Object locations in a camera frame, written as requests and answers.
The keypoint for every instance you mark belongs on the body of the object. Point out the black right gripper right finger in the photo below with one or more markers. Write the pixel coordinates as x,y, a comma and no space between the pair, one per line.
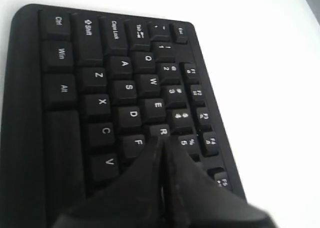
193,199

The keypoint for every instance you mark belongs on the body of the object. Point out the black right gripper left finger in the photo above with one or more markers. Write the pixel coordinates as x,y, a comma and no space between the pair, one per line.
133,200

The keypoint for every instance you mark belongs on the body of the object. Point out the black acer keyboard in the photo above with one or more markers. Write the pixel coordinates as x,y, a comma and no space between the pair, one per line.
84,92

